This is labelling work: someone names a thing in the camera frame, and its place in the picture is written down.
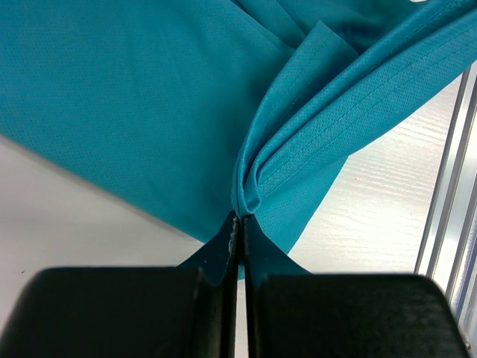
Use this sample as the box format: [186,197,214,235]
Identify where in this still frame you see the right aluminium frame post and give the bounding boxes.
[414,64,476,357]

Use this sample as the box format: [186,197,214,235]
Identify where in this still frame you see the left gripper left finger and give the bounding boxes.
[1,214,239,357]

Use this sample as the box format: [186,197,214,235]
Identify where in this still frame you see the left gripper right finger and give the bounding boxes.
[242,216,469,357]

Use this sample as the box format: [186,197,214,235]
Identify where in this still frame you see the teal t shirt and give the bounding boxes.
[1,1,476,251]

